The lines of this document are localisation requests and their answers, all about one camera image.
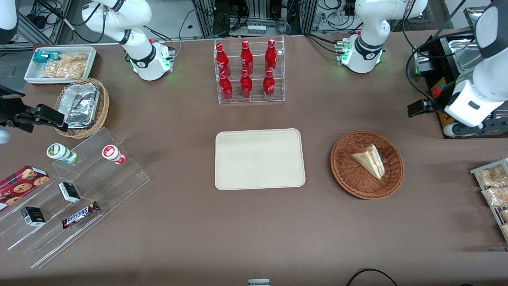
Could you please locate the triangular sandwich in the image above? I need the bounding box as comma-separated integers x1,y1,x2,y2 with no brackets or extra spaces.
350,144,386,180

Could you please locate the black floor cable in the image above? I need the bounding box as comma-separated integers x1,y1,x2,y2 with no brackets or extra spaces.
345,269,399,286

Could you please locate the metal snack tray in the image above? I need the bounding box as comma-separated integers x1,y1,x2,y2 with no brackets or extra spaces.
470,158,508,243

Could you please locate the green lidded yogurt cup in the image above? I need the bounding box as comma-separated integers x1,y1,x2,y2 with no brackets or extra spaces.
46,143,78,164

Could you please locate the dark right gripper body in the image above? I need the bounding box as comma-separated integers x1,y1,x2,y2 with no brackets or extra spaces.
0,85,25,127

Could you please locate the silver box with green light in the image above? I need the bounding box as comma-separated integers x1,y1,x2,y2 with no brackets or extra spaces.
413,51,432,76

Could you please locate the light wicker basket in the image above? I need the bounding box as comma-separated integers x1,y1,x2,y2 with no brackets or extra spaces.
54,78,110,139

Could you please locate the clear acrylic stepped display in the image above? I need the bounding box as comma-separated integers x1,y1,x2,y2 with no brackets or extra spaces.
0,127,151,269

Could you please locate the snickers chocolate bar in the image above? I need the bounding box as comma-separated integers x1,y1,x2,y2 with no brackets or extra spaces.
62,201,100,230

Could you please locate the white rectangular snack tray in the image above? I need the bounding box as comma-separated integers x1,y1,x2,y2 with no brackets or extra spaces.
24,46,97,85

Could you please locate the clear bag of crackers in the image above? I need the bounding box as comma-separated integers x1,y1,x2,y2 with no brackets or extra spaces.
42,53,89,79

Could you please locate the red lidded yogurt cup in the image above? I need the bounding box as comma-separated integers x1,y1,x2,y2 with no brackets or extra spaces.
102,145,127,165

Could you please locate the brown wicker basket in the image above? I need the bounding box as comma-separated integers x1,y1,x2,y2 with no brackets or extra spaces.
330,131,405,200

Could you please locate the aluminium profile frame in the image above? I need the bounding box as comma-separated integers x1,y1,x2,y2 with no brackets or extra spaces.
192,0,319,37

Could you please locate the red cookie box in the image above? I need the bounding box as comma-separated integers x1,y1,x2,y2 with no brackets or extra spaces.
0,165,50,212

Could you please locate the beige serving tray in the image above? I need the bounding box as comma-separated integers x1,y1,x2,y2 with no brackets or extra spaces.
215,128,306,191

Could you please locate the aluminium foil container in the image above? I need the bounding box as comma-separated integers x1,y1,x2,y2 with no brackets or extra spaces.
63,83,100,129

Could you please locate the green snack packet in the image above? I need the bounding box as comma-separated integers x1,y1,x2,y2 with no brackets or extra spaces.
33,51,62,64

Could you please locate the red cola bottle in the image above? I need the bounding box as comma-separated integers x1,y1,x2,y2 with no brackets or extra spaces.
263,70,276,100
240,69,253,99
241,40,254,74
216,43,231,77
265,39,277,74
219,71,233,100

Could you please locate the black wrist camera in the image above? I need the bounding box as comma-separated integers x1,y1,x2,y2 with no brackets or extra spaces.
407,99,449,118
14,104,69,133

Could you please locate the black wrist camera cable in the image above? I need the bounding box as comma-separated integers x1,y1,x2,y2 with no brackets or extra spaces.
404,33,479,104

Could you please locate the black and white small box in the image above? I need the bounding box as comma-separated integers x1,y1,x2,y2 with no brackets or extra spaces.
58,182,81,203

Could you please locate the yellow emergency stop box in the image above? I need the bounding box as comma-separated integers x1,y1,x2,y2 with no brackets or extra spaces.
431,77,450,120

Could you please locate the clear acrylic bottle rack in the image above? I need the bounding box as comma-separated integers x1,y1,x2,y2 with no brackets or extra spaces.
214,36,285,105

